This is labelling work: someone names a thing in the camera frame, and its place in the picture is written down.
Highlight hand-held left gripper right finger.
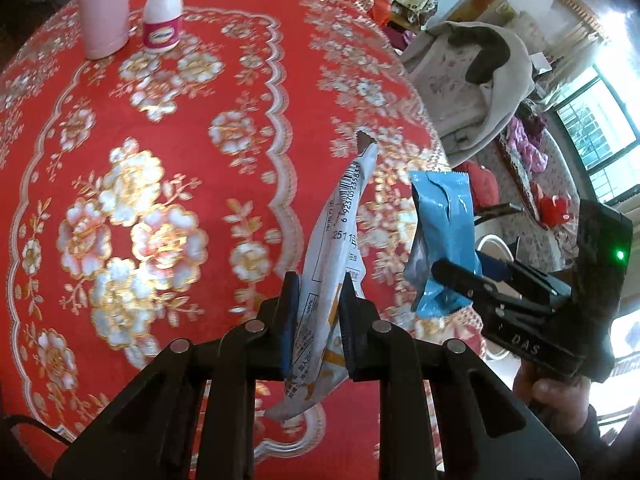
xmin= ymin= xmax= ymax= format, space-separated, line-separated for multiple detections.
xmin=340 ymin=272 xmax=573 ymax=480

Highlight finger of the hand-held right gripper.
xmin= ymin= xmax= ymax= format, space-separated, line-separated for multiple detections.
xmin=431 ymin=259 xmax=501 ymax=311
xmin=477 ymin=251 xmax=571 ymax=311

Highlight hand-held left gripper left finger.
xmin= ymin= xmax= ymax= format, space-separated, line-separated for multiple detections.
xmin=52 ymin=271 xmax=301 ymax=480

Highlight beige wastebasket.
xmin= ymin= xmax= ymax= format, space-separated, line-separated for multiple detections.
xmin=472 ymin=234 xmax=516 ymax=362

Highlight blue plastic packet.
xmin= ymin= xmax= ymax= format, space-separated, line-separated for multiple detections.
xmin=404 ymin=170 xmax=475 ymax=318

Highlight white and yellow packet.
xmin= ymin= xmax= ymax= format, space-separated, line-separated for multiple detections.
xmin=264 ymin=130 xmax=378 ymax=421

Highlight person's right hand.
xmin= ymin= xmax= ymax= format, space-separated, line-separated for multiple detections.
xmin=512 ymin=360 xmax=598 ymax=443

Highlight small red fabric ornament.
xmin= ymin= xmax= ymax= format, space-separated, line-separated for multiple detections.
xmin=537 ymin=195 xmax=573 ymax=226

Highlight pink clothes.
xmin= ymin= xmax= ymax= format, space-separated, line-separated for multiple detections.
xmin=507 ymin=105 xmax=548 ymax=173

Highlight dark framed window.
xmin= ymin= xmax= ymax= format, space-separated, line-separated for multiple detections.
xmin=555 ymin=65 xmax=640 ymax=201

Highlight grey fleece coat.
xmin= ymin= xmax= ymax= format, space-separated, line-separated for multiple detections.
xmin=400 ymin=20 xmax=536 ymax=168

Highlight white carved chair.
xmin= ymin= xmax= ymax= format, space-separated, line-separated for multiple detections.
xmin=407 ymin=40 xmax=496 ymax=141

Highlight red floral tablecloth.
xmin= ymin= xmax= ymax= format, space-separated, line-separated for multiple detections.
xmin=0 ymin=0 xmax=488 ymax=480

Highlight pale curtain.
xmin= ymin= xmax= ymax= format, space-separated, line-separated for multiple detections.
xmin=550 ymin=0 xmax=616 ymax=111

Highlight white pill bottle pink label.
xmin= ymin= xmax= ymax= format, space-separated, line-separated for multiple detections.
xmin=142 ymin=0 xmax=185 ymax=53

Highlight pink thermos bottle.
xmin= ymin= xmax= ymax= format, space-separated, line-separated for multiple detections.
xmin=80 ymin=0 xmax=131 ymax=60

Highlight black cable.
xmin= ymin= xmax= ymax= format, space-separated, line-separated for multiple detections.
xmin=0 ymin=412 xmax=73 ymax=445

